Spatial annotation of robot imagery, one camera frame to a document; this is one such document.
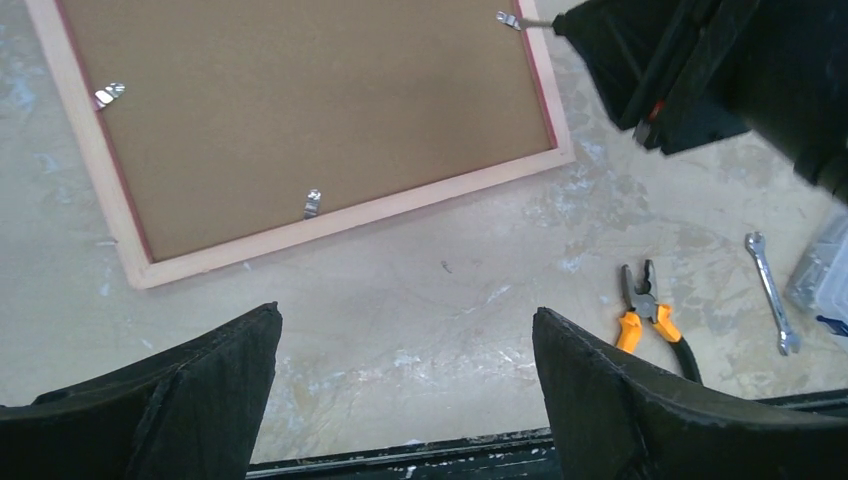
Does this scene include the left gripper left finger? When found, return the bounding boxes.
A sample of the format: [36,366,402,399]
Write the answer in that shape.
[1,303,283,479]

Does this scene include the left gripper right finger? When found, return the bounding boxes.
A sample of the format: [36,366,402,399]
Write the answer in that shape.
[532,307,847,479]

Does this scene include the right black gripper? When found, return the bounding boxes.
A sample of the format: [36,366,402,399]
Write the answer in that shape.
[552,0,847,202]

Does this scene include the pink picture frame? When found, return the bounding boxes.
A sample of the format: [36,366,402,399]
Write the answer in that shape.
[27,1,574,289]

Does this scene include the orange black pliers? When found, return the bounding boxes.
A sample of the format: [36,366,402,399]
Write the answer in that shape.
[616,259,703,384]

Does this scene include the silver wrench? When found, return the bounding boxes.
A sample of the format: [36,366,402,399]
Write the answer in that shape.
[745,231,801,356]

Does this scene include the clear screw organizer box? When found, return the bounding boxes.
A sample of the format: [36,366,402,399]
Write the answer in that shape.
[786,204,847,338]

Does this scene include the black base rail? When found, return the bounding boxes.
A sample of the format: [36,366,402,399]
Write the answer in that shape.
[245,387,848,480]

